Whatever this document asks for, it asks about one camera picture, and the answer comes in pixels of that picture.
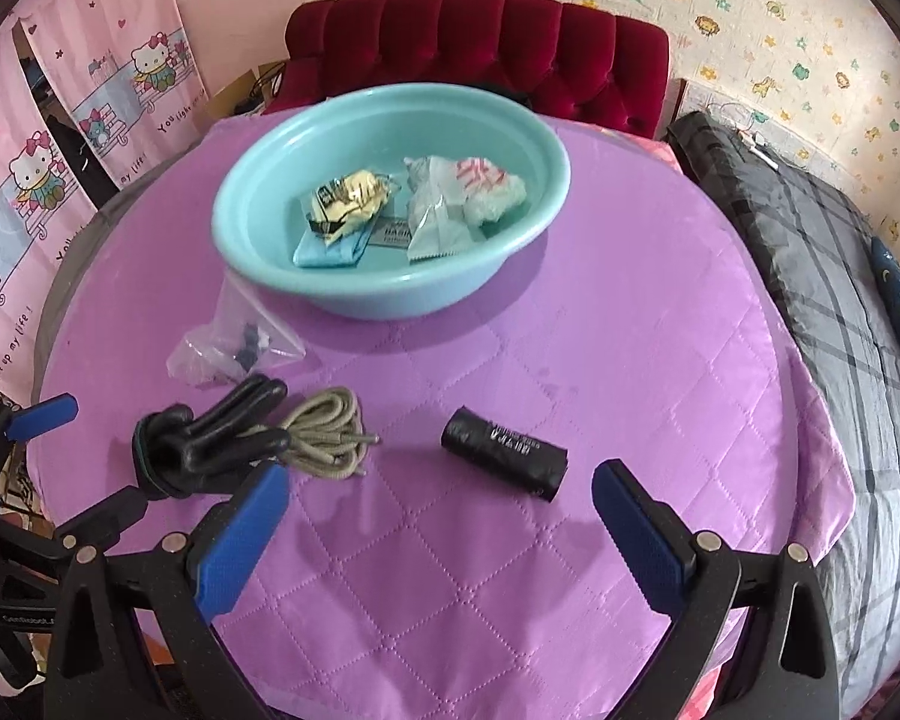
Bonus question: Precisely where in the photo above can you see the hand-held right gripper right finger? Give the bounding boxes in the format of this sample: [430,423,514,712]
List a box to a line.
[593,459,842,720]

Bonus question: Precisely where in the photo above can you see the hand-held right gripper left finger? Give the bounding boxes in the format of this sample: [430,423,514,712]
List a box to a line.
[45,460,292,720]

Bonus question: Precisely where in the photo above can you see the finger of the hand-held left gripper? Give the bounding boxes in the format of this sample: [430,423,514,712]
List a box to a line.
[0,392,81,482]
[0,486,151,563]

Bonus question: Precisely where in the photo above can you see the black rubber gloves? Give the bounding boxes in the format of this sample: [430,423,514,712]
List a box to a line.
[131,375,290,500]

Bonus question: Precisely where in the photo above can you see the beige cord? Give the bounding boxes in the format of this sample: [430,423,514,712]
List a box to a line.
[270,388,382,478]

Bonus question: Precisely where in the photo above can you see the clear zip bag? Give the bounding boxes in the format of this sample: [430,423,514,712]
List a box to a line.
[166,277,307,389]

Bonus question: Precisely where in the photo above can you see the blue face mask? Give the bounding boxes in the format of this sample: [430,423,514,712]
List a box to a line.
[292,229,376,269]

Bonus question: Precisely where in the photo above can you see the teal plastic basin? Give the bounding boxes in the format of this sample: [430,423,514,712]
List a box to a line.
[211,84,572,320]

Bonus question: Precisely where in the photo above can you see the cream packet with black label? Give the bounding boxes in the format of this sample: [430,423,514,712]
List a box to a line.
[300,169,395,241]

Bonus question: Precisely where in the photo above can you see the white wipe packet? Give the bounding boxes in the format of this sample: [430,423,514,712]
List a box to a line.
[403,156,481,262]

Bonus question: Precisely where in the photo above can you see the white plastic bag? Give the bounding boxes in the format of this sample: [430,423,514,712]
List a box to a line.
[439,156,530,226]

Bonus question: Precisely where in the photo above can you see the shoe rack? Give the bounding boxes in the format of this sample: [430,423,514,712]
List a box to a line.
[0,442,53,533]

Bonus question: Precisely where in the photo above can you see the black trash bag roll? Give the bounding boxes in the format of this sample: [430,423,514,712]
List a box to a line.
[441,406,569,502]

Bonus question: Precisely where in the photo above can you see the pink cartoon curtain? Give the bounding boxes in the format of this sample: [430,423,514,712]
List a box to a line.
[0,22,102,392]
[15,0,211,192]

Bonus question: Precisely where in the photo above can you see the purple quilted table cover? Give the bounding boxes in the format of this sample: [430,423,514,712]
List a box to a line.
[26,116,852,720]

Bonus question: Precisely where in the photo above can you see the grey plaid bed sheet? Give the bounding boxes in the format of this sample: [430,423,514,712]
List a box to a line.
[667,111,900,706]

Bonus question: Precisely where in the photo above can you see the navy star pillow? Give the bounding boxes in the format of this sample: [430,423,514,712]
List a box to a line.
[870,236,900,391]

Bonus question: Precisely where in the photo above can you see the cardboard box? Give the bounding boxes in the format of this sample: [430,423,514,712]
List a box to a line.
[221,67,286,118]

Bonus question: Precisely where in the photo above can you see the pink printed cloth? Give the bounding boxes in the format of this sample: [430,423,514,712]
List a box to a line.
[604,127,680,170]

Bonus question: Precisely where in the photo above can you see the red tufted sofa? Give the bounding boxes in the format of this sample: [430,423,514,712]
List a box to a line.
[274,0,672,140]

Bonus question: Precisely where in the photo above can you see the white cable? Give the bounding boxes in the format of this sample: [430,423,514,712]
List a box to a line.
[712,101,796,158]

